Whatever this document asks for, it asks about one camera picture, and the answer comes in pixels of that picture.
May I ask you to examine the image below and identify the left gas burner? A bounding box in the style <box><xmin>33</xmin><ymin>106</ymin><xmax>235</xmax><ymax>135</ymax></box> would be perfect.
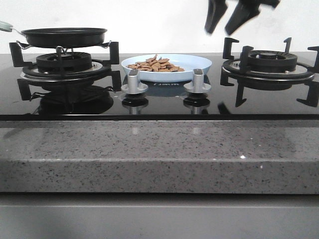
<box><xmin>36</xmin><ymin>52</ymin><xmax>92</xmax><ymax>74</ymax></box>

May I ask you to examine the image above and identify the grey cabinet front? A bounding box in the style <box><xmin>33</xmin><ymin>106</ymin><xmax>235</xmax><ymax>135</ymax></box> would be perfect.
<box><xmin>0</xmin><ymin>194</ymin><xmax>319</xmax><ymax>239</ymax></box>

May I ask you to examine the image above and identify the silver stove knob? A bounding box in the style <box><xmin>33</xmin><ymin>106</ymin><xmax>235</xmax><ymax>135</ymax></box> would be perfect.
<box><xmin>184</xmin><ymin>69</ymin><xmax>211</xmax><ymax>94</ymax></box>
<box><xmin>121</xmin><ymin>69</ymin><xmax>148</xmax><ymax>95</ymax></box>

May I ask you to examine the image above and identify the left black pan support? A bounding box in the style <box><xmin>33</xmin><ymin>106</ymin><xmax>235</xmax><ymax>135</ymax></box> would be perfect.
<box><xmin>9</xmin><ymin>41</ymin><xmax>122</xmax><ymax>101</ymax></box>

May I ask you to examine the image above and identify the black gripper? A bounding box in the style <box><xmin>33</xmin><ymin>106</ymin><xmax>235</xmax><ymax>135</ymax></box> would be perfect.
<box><xmin>204</xmin><ymin>0</ymin><xmax>280</xmax><ymax>35</ymax></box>

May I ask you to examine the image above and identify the light blue plate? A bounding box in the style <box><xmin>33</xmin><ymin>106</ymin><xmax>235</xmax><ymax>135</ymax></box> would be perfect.
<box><xmin>121</xmin><ymin>54</ymin><xmax>212</xmax><ymax>83</ymax></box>

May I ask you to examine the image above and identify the black pan support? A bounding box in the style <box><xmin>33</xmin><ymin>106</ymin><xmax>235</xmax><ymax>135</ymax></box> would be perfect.
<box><xmin>9</xmin><ymin>41</ymin><xmax>122</xmax><ymax>101</ymax></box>
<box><xmin>220</xmin><ymin>37</ymin><xmax>319</xmax><ymax>107</ymax></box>

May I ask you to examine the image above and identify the gas burner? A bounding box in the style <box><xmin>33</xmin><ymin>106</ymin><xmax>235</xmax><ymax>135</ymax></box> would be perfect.
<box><xmin>36</xmin><ymin>52</ymin><xmax>92</xmax><ymax>74</ymax></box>
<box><xmin>247</xmin><ymin>50</ymin><xmax>298</xmax><ymax>73</ymax></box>

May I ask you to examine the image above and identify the right black pan support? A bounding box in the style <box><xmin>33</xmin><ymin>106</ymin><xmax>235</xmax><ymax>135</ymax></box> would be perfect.
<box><xmin>220</xmin><ymin>37</ymin><xmax>319</xmax><ymax>107</ymax></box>

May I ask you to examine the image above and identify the black glass cooktop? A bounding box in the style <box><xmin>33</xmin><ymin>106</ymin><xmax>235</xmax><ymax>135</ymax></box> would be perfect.
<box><xmin>0</xmin><ymin>54</ymin><xmax>319</xmax><ymax>121</ymax></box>

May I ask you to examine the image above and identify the pile of brown meat pieces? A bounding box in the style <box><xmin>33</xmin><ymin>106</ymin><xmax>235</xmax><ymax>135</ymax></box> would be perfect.
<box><xmin>127</xmin><ymin>54</ymin><xmax>185</xmax><ymax>72</ymax></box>

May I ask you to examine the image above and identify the left silver stove knob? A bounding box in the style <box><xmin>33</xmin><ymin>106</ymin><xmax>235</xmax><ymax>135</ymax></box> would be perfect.
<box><xmin>121</xmin><ymin>69</ymin><xmax>148</xmax><ymax>95</ymax></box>

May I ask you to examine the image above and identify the black frying pan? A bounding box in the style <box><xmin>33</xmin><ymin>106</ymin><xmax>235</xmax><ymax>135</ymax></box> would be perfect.
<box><xmin>0</xmin><ymin>20</ymin><xmax>108</xmax><ymax>49</ymax></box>

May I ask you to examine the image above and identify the right silver stove knob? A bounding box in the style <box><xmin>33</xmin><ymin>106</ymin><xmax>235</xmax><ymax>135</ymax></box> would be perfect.
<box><xmin>184</xmin><ymin>69</ymin><xmax>211</xmax><ymax>94</ymax></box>

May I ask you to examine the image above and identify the right gas burner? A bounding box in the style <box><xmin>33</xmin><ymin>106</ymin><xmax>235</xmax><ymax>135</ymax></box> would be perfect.
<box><xmin>247</xmin><ymin>50</ymin><xmax>298</xmax><ymax>73</ymax></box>

